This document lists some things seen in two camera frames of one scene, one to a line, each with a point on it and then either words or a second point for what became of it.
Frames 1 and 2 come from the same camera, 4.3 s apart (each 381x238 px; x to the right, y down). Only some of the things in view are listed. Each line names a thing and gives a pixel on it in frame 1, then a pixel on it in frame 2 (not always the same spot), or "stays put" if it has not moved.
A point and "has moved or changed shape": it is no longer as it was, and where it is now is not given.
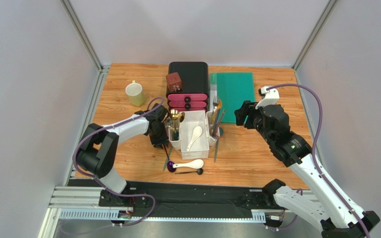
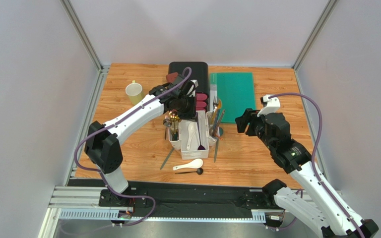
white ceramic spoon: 197,131 has moved or changed shape
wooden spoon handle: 216,112 stays put
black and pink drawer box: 195,82 stays put
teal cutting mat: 232,89 stays put
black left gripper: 158,143 to 192,114
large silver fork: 215,103 stays put
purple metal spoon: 170,163 to 200,148
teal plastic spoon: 221,132 stays put
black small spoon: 200,171 stays put
